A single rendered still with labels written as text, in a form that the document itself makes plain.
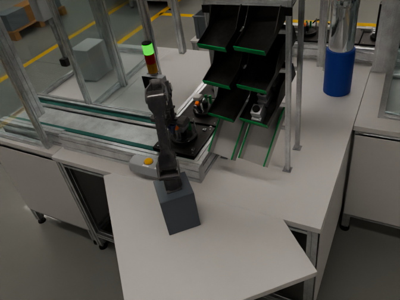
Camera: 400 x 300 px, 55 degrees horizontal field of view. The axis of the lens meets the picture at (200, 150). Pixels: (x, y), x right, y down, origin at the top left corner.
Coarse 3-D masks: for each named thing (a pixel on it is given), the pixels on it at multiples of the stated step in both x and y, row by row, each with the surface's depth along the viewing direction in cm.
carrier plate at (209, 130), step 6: (192, 126) 202; (198, 126) 201; (204, 126) 200; (168, 132) 200; (198, 132) 197; (204, 132) 196; (210, 132) 195; (198, 138) 193; (204, 138) 192; (156, 144) 194; (192, 144) 190; (198, 144) 189; (204, 144) 190; (156, 150) 193; (174, 150) 188; (180, 150) 187; (186, 150) 187; (198, 150) 185; (186, 156) 185; (192, 156) 183
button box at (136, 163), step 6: (138, 156) 190; (144, 156) 189; (132, 162) 187; (138, 162) 186; (144, 162) 185; (156, 162) 184; (132, 168) 189; (138, 168) 187; (144, 168) 184; (150, 168) 182; (156, 168) 181; (150, 174) 185; (156, 174) 183
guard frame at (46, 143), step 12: (0, 48) 185; (0, 60) 188; (12, 72) 193; (72, 72) 294; (12, 84) 196; (60, 84) 285; (24, 96) 202; (24, 108) 206; (36, 120) 211; (0, 132) 240; (36, 132) 216; (36, 144) 225; (48, 144) 222
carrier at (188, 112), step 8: (200, 96) 220; (192, 104) 218; (200, 104) 213; (208, 104) 212; (184, 112) 213; (192, 112) 212; (200, 112) 207; (192, 120) 206; (200, 120) 205; (208, 120) 204; (216, 120) 203
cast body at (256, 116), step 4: (256, 104) 155; (252, 108) 154; (256, 108) 153; (260, 108) 154; (264, 108) 156; (252, 112) 154; (256, 112) 153; (260, 112) 153; (264, 112) 157; (252, 116) 156; (256, 116) 155; (260, 116) 154; (264, 116) 157; (252, 120) 157; (256, 120) 156; (260, 120) 155
